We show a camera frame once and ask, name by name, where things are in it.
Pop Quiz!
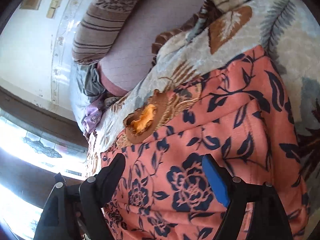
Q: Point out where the orange floral garment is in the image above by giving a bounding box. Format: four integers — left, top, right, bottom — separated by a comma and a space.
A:
101, 46, 309, 239

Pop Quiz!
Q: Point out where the stained glass window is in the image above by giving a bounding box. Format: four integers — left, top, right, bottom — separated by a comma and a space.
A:
1, 111, 87, 239

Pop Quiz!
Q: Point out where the lilac floral cloth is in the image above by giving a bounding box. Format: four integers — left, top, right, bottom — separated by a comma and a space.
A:
81, 99, 104, 136

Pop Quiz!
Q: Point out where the brown orange patterned garment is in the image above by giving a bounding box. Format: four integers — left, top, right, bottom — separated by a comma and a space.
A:
114, 83, 202, 149

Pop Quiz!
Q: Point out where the grey crumpled cloth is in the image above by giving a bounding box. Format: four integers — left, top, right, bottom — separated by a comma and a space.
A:
84, 64, 106, 96

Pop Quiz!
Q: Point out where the cream leaf-pattern fleece blanket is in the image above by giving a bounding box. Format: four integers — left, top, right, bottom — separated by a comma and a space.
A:
86, 0, 319, 213

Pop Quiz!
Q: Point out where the striped brown bolster pillow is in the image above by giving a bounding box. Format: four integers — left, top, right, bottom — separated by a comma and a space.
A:
72, 0, 139, 66

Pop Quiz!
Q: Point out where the mauve bed sheet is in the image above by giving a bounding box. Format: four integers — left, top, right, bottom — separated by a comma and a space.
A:
98, 0, 203, 96

